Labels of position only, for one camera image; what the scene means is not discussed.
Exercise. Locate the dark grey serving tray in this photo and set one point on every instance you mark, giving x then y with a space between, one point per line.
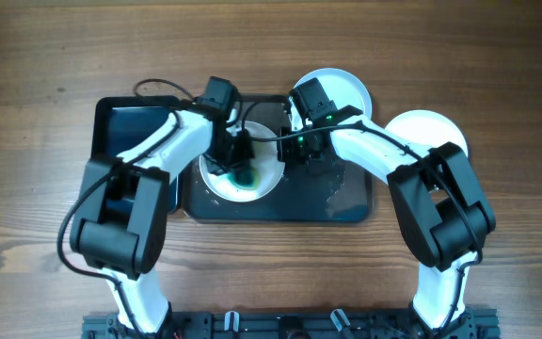
328 191

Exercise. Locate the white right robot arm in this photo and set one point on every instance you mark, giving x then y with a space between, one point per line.
443 213

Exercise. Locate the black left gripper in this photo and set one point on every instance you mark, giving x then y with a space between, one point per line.
246 153

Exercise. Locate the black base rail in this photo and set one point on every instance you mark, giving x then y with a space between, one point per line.
390 323

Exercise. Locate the green yellow sponge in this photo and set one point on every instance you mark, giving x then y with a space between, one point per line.
247 179

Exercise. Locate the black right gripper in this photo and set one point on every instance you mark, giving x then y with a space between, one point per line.
285 153

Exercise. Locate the white plate stained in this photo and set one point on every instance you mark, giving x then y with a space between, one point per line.
427 127
343 88

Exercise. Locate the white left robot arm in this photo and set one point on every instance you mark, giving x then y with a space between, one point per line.
119 222

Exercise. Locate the white plate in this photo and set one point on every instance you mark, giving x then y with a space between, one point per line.
265 169

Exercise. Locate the black water tray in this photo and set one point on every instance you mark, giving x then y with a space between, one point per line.
121 123

